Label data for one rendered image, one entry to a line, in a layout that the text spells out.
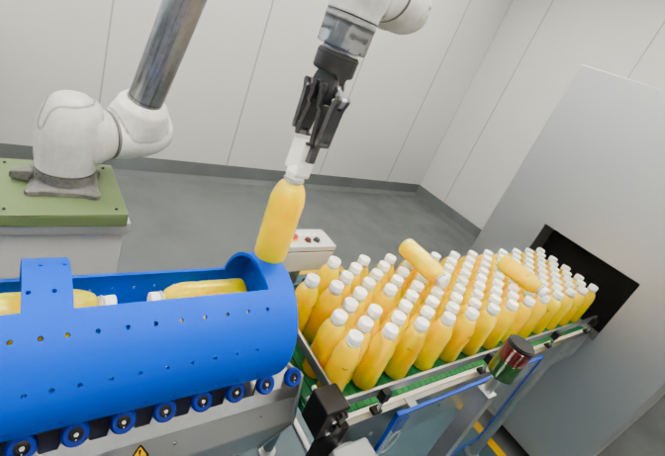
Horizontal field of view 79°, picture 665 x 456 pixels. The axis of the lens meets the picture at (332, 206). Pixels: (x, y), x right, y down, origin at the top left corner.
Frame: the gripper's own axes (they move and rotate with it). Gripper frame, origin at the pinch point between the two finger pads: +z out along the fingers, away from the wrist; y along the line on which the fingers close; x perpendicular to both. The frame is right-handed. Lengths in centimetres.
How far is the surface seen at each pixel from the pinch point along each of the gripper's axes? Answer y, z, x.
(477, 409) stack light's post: 35, 44, 50
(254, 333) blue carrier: 12.3, 33.0, -4.3
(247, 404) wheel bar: 11, 57, 2
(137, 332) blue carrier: 11.2, 30.6, -25.6
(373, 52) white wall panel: -298, -16, 233
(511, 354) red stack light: 34, 26, 49
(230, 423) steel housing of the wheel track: 12, 61, -2
